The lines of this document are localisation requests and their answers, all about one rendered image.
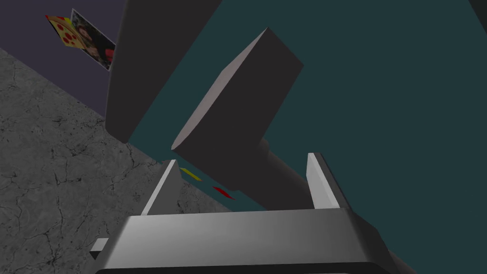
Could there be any dark grey flat panel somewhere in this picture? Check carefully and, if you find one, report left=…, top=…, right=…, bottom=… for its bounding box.
left=104, top=0, right=224, bottom=145

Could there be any small yellow sticker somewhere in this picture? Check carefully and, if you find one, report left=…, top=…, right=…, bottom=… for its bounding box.
left=178, top=167, right=204, bottom=182

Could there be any dark grey block handle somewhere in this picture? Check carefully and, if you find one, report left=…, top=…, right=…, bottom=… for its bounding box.
left=171, top=26, right=317, bottom=212

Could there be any portrait photo picture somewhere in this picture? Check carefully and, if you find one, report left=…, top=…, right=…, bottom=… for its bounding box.
left=70, top=8, right=117, bottom=72

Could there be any pizza slice picture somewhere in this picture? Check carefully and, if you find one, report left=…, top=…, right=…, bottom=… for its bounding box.
left=45, top=15, right=88, bottom=49

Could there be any small red sticker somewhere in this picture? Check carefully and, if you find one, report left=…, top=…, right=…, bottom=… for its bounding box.
left=212, top=186, right=236, bottom=201

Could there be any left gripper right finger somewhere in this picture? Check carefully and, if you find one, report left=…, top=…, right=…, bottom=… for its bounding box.
left=306, top=152, right=351, bottom=210

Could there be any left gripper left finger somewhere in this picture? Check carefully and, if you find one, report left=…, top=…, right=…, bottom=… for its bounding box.
left=140, top=159, right=183, bottom=216

